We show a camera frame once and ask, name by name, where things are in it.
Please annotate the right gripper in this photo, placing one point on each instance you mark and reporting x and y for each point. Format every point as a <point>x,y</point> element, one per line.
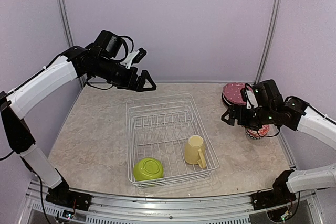
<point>242,120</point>

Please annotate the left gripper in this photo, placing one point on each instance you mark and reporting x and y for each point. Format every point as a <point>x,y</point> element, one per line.
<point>129,84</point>

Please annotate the black rimmed dark plate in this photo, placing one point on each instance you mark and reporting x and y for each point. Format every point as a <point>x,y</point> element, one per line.
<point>228,100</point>

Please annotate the blue white zigzag bowl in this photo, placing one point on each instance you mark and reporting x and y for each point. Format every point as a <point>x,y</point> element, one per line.
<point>252,137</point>

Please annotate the pink dotted plate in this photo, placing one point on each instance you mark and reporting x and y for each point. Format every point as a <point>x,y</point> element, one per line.
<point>233,90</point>

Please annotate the red white patterned bowl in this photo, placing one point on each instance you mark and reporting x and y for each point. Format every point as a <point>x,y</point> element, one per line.
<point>261,132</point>

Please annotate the yellow mug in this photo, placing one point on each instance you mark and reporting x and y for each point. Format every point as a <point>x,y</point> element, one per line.
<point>194,151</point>

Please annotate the green bowl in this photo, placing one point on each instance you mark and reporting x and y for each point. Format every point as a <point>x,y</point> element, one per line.
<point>148,168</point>

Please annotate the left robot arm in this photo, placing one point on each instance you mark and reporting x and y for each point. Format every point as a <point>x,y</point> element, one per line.
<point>73,63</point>

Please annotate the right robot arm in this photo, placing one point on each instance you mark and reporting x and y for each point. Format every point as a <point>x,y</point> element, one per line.
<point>298,115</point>

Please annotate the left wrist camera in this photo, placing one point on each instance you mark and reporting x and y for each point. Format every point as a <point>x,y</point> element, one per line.
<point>108,44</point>

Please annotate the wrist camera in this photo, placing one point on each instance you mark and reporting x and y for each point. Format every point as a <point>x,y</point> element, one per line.
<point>108,44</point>
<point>263,94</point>

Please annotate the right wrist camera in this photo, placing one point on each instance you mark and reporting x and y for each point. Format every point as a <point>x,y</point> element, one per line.
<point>263,94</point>

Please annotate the left aluminium corner post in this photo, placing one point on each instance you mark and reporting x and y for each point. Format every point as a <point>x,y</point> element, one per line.
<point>65,22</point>

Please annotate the aluminium corner post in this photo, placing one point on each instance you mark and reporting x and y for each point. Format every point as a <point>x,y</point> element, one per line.
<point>268,41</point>
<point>65,22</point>

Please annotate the white wire dish rack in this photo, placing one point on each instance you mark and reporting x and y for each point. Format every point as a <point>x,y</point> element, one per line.
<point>159,128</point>

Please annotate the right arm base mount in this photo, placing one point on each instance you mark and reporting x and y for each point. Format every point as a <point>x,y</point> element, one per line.
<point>269,199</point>

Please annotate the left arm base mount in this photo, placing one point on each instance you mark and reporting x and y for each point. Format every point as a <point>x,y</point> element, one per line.
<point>72,199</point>

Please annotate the right aluminium corner post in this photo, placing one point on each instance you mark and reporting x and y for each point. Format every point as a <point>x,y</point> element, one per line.
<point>268,41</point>

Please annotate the aluminium front rail frame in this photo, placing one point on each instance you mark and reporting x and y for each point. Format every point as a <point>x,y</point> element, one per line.
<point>110,208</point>

